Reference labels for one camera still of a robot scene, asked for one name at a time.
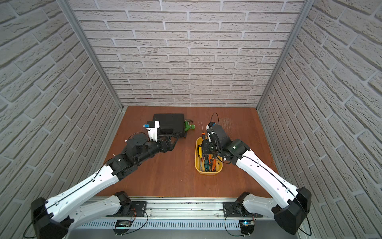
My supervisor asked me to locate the controller board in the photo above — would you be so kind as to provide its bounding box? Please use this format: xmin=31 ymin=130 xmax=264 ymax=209
xmin=113 ymin=220 xmax=133 ymax=236
xmin=239 ymin=220 xmax=255 ymax=237

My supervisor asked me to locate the left controller board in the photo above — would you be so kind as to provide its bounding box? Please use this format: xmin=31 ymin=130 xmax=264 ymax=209
xmin=113 ymin=220 xmax=133 ymax=236

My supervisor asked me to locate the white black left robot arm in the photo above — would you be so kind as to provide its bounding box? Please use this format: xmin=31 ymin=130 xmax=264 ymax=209
xmin=30 ymin=133 xmax=179 ymax=239

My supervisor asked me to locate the yellow handled screwdriver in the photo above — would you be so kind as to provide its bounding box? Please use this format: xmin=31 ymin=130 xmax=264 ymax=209
xmin=198 ymin=145 xmax=203 ymax=159

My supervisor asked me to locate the green plastic nozzle tool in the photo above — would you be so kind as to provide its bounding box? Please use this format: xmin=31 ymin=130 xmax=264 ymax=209
xmin=185 ymin=120 xmax=196 ymax=132

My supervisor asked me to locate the right controller board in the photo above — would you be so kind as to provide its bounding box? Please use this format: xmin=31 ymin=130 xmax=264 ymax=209
xmin=239 ymin=220 xmax=255 ymax=237

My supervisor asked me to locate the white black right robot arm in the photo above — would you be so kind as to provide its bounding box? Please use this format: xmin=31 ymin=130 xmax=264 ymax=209
xmin=203 ymin=122 xmax=312 ymax=235

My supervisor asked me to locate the yellow plastic storage box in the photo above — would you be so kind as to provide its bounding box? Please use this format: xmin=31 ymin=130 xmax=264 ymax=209
xmin=195 ymin=137 xmax=223 ymax=175

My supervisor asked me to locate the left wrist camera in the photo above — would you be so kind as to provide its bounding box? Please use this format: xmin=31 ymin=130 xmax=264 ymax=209
xmin=143 ymin=121 xmax=160 ymax=142

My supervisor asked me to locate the aluminium front rail frame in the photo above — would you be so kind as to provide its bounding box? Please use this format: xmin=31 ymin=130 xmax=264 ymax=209
xmin=50 ymin=195 xmax=323 ymax=239

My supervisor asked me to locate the black plastic tool case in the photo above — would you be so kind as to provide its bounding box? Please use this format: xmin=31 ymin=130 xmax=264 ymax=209
xmin=153 ymin=113 xmax=185 ymax=137

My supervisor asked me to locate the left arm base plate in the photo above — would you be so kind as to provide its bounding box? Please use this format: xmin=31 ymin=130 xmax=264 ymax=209
xmin=108 ymin=201 xmax=147 ymax=218

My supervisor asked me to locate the green black screwdriver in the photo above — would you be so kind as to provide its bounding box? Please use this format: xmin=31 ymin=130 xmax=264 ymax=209
xmin=204 ymin=154 xmax=209 ymax=172

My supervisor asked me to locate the orange black long screwdriver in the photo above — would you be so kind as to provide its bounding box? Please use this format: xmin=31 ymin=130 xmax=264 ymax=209
xmin=211 ymin=158 xmax=216 ymax=172

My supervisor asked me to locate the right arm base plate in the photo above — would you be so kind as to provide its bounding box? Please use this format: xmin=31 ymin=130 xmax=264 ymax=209
xmin=222 ymin=201 xmax=263 ymax=218

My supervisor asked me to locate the small orange black screwdriver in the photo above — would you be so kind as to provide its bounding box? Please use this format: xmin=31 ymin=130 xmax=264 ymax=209
xmin=201 ymin=123 xmax=206 ymax=141

